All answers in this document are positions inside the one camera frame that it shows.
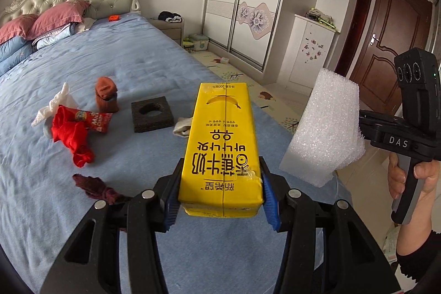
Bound patterned floor play mat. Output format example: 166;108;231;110
191;51;304;134

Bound black foam square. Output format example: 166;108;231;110
131;96;175;133

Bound wooden nightstand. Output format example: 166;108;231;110
149;17;183;47

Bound brown sock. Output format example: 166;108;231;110
95;76;120;113

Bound small pink pillow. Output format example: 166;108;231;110
0;14;38;44

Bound yellow-green clothes pile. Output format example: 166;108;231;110
305;7;336;29

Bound plain blue pillow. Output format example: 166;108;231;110
0;36;38;74

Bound white sock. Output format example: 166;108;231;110
172;116;193;138

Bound white corner cabinet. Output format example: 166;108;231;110
287;13;340;86

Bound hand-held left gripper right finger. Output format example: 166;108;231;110
258;156;402;294

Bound red snack wrapper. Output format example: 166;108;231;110
74;109;114;133

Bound yellow milk carton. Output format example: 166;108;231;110
178;82;265;218

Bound white cloth by pillows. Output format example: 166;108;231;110
74;18;95;33

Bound person's right hand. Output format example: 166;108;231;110
388;153;441;225

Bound blue bed sheet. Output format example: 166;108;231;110
0;13;326;294

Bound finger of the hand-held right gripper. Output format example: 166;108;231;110
358;110;406;131

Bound white tissue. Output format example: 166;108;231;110
31;82;78;127

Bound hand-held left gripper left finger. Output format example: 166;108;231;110
39;158;185;294

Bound dark red cloth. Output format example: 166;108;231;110
72;174;131;206

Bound black clothes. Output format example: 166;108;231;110
158;11;182;23

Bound person's right forearm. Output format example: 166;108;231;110
394;201;441;291

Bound dark brown wooden door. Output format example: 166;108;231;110
336;0;435;115

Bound large pink pillow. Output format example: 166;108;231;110
26;0;92;41

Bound white foam block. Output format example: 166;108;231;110
279;68;366;186

